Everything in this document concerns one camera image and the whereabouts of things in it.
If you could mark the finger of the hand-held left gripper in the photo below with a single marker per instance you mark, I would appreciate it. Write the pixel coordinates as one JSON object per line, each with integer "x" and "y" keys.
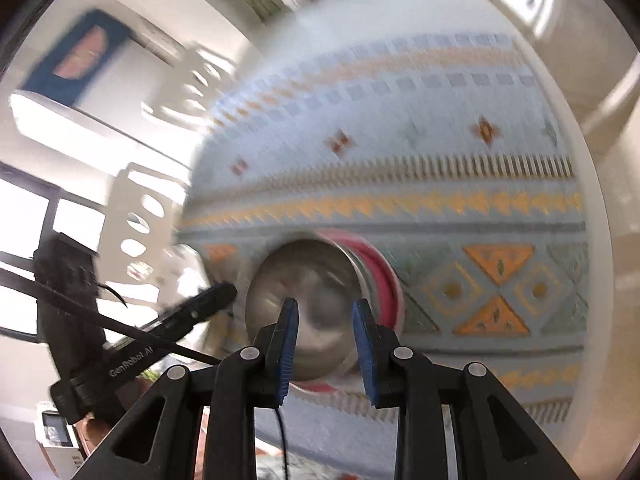
{"x": 200, "y": 305}

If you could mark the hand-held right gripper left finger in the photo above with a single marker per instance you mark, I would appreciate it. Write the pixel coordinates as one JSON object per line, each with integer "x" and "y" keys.
{"x": 287, "y": 345}

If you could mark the white appliance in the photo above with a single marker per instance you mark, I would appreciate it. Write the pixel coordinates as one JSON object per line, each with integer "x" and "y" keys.
{"x": 57, "y": 427}

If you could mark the dark framed window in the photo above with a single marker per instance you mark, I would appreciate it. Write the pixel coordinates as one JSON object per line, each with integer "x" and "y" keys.
{"x": 30, "y": 240}

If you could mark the pink steel bowl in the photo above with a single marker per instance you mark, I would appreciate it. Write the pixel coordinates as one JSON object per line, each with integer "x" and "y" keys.
{"x": 320, "y": 285}

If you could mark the blue wall poster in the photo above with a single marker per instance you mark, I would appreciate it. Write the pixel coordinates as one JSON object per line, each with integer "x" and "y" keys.
{"x": 75, "y": 55}

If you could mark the patterned woven table mat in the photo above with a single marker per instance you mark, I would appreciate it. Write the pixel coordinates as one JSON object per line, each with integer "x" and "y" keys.
{"x": 400, "y": 160}

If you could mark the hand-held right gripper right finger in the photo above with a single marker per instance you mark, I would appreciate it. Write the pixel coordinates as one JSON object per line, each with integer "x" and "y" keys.
{"x": 364, "y": 350}

